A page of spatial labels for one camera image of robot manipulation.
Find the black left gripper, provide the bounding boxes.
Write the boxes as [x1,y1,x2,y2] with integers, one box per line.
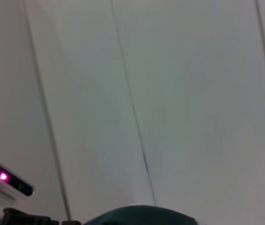
[0,208,82,225]

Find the dark teal fabric bag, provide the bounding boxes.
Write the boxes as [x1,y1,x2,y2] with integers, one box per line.
[83,205,200,225]

